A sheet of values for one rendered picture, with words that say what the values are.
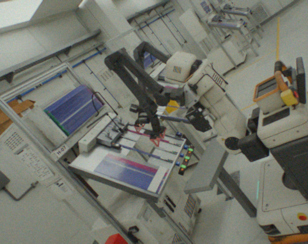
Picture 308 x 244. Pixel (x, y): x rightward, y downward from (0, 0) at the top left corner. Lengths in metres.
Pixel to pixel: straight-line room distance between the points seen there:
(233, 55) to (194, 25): 1.12
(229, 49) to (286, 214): 5.01
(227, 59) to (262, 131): 5.09
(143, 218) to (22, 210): 1.72
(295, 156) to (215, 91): 0.54
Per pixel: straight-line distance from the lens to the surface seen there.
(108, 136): 2.22
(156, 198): 1.86
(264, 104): 1.60
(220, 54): 6.51
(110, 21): 5.31
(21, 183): 3.55
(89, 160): 2.11
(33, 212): 3.53
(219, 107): 1.69
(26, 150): 2.29
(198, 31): 6.47
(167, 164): 2.09
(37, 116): 2.15
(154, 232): 2.22
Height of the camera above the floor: 1.48
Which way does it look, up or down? 11 degrees down
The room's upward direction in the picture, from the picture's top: 39 degrees counter-clockwise
